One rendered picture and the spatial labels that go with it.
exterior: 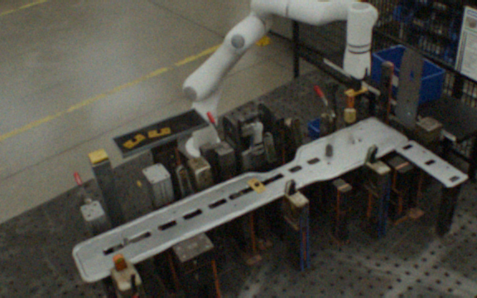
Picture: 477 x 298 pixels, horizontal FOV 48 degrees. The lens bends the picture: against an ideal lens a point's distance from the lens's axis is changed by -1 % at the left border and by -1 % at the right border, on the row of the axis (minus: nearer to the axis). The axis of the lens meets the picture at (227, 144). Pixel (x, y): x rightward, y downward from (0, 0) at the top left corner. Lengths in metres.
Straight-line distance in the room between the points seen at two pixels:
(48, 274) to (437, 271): 1.53
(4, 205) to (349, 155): 2.53
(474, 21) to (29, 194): 2.97
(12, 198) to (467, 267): 2.93
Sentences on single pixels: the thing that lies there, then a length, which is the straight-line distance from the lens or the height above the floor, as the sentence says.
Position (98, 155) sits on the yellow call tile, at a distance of 2.08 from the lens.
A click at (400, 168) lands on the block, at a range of 2.18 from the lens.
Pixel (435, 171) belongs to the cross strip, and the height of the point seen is 1.00.
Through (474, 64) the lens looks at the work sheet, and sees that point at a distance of 2.44.
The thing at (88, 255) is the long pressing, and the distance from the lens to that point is 1.93.
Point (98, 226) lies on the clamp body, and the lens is 2.00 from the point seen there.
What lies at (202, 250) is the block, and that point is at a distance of 1.80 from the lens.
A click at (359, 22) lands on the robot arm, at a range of 1.94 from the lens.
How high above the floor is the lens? 2.34
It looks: 36 degrees down
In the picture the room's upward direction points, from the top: 7 degrees counter-clockwise
